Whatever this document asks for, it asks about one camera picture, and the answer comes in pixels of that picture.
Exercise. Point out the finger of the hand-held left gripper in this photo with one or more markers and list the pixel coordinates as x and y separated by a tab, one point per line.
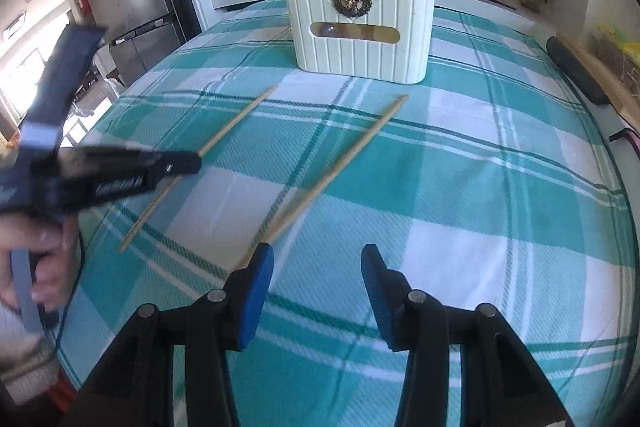
175	163

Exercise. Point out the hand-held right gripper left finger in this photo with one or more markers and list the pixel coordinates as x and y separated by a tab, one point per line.
257	292

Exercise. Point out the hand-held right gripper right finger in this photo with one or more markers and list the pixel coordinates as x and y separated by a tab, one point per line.
377	297

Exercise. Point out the cream utensil holder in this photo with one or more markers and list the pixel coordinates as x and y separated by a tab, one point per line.
350	57

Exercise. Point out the person's left forearm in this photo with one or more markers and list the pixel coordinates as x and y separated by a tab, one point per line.
25	367

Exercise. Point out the person's left hand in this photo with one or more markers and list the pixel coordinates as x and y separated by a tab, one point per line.
52	282

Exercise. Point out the black padded bar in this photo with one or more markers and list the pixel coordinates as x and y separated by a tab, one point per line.
580	72

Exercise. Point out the wooden cutting board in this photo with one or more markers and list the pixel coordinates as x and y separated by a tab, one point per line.
616	103

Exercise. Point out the yellow plastic bag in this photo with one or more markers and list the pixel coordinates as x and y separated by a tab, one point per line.
615	37

